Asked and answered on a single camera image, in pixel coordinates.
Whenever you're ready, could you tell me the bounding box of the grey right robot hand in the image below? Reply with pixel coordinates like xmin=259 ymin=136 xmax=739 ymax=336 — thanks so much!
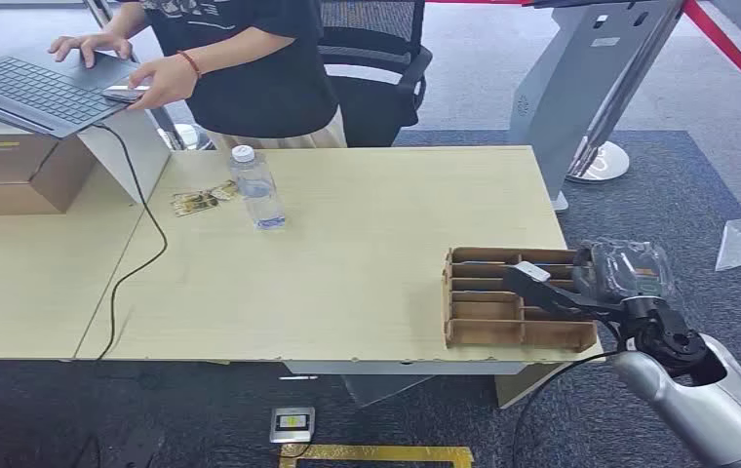
xmin=502 ymin=240 xmax=676 ymax=335

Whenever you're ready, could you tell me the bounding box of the person's left hand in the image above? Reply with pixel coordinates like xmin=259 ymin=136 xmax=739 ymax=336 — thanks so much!
xmin=126 ymin=55 xmax=201 ymax=112

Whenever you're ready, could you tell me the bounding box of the person's right hand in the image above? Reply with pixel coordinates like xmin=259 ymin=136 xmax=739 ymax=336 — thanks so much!
xmin=47 ymin=33 xmax=134 ymax=70

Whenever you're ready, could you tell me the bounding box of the white card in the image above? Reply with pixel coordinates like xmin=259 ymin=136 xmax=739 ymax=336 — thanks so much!
xmin=515 ymin=261 xmax=552 ymax=284

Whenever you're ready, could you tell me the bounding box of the clear plastic hand cover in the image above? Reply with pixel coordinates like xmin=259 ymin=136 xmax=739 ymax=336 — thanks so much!
xmin=573 ymin=239 xmax=677 ymax=306

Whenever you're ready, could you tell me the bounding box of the person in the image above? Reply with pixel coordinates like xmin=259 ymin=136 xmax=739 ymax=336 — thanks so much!
xmin=47 ymin=0 xmax=350 ymax=152

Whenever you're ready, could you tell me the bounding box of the patterned card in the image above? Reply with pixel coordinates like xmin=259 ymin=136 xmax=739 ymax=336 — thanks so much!
xmin=208 ymin=179 xmax=241 ymax=202
xmin=171 ymin=190 xmax=220 ymax=218

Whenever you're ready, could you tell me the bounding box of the cardboard divider tray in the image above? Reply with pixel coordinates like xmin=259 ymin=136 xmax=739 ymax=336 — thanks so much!
xmin=443 ymin=246 xmax=600 ymax=355

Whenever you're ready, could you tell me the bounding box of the grey laptop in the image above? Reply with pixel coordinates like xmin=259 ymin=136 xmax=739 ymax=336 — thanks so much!
xmin=0 ymin=50 xmax=153 ymax=140

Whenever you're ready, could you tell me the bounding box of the white laptop stand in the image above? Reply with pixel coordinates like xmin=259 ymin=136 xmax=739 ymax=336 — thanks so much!
xmin=75 ymin=105 xmax=174 ymax=206

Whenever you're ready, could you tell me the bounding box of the chrome barrier stanchion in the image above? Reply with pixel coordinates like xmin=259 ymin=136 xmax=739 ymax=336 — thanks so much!
xmin=565 ymin=0 xmax=692 ymax=186

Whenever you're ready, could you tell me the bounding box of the clear plastic water bottle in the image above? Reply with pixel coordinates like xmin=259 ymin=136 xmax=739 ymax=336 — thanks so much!
xmin=228 ymin=144 xmax=288 ymax=232

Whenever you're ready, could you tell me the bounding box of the brown cardboard box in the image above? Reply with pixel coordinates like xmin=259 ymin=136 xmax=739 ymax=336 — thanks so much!
xmin=0 ymin=132 xmax=98 ymax=217

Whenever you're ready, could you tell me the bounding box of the light wood desk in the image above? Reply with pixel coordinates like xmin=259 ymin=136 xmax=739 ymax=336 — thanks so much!
xmin=0 ymin=106 xmax=173 ymax=363
xmin=75 ymin=144 xmax=605 ymax=410

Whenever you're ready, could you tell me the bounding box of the grey kiosk stand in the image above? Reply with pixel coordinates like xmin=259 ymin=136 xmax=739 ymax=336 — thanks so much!
xmin=506 ymin=0 xmax=672 ymax=214

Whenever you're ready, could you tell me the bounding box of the black office chair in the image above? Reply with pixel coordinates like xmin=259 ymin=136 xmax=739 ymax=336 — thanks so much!
xmin=316 ymin=0 xmax=435 ymax=149

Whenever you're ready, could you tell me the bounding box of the small grey floor device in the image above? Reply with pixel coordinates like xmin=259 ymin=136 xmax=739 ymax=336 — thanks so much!
xmin=268 ymin=406 xmax=317 ymax=445

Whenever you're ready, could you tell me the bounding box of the red barrier belt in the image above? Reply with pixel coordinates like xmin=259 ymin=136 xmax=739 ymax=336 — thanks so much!
xmin=682 ymin=0 xmax=741 ymax=112

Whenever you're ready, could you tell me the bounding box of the red wrist bracelet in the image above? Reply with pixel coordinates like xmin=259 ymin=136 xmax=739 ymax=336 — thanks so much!
xmin=176 ymin=50 xmax=204 ymax=81

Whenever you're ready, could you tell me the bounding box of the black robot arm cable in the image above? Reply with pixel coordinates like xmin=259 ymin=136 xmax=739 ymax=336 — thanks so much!
xmin=511 ymin=350 xmax=625 ymax=468

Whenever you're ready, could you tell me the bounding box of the black laptop cable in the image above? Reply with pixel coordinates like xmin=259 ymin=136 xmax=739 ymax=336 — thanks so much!
xmin=89 ymin=122 xmax=171 ymax=363

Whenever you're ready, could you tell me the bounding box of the yellow floor tape frame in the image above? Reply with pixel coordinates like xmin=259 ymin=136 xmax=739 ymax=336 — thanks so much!
xmin=278 ymin=444 xmax=476 ymax=468

